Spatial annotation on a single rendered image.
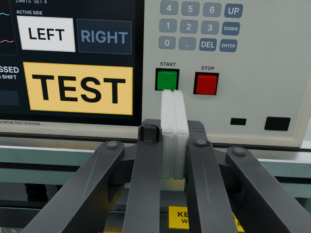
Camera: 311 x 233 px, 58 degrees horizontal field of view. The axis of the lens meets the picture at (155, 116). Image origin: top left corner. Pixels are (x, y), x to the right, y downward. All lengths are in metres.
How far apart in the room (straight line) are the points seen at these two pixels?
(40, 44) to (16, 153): 0.11
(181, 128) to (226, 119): 0.15
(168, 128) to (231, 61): 0.14
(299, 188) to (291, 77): 0.11
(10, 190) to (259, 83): 0.45
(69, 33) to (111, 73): 0.05
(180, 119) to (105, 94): 0.14
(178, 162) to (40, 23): 0.19
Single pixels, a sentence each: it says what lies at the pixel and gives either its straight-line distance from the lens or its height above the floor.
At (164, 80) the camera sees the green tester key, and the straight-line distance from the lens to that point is 0.27.
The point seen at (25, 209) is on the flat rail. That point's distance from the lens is 0.35.
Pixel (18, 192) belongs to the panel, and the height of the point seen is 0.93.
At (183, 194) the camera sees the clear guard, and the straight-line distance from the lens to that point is 0.31.
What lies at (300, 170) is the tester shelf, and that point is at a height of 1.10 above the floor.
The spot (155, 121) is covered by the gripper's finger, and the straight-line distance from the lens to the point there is 0.18.
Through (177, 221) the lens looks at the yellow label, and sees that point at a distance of 0.28.
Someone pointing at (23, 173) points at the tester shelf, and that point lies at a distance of 0.32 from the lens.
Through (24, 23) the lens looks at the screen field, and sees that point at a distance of 0.29.
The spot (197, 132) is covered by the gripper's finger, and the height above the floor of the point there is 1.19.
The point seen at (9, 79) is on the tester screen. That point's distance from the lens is 0.31.
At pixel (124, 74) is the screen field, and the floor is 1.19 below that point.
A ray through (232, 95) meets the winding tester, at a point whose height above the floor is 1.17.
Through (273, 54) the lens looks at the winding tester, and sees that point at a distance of 0.29.
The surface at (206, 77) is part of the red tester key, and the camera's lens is 0.27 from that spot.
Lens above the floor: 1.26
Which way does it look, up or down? 25 degrees down
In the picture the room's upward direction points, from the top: 3 degrees clockwise
